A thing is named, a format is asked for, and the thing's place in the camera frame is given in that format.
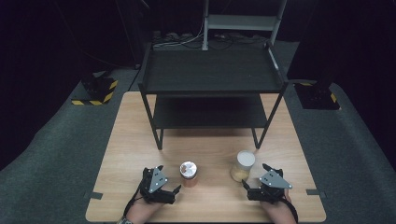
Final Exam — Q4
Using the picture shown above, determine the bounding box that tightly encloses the white cable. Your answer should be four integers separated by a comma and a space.
152, 18, 207, 49

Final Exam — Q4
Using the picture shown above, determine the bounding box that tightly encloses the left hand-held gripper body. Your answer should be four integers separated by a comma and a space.
138, 167, 176, 205

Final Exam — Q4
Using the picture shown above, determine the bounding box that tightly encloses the grey tape strip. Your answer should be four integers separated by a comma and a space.
305, 188, 327, 199
83, 190, 104, 201

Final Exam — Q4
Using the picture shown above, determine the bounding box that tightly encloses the black two-tier shelf rack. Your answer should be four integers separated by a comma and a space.
137, 40, 290, 151

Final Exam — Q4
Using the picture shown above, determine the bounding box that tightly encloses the grey metal stand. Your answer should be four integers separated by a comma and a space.
202, 0, 288, 51

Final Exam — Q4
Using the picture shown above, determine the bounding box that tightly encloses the person's left hand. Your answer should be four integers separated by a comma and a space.
125, 198, 163, 224

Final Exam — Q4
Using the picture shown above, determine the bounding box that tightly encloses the clear jar with white lid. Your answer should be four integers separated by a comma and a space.
230, 149, 257, 184

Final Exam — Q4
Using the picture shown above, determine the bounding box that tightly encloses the black base with hazard stripes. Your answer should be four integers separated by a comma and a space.
293, 80, 341, 111
71, 72, 120, 106

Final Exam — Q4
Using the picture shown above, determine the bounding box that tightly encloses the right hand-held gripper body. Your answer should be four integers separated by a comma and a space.
247, 169, 294, 205

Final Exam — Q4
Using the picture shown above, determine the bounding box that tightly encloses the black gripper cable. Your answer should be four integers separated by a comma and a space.
282, 198, 300, 224
122, 186, 143, 217

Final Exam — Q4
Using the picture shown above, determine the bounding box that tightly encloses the person's right hand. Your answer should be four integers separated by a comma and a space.
260, 189, 297, 224

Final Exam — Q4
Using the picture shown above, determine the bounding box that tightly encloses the copper jar with silver lid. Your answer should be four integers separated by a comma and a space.
178, 160, 199, 189

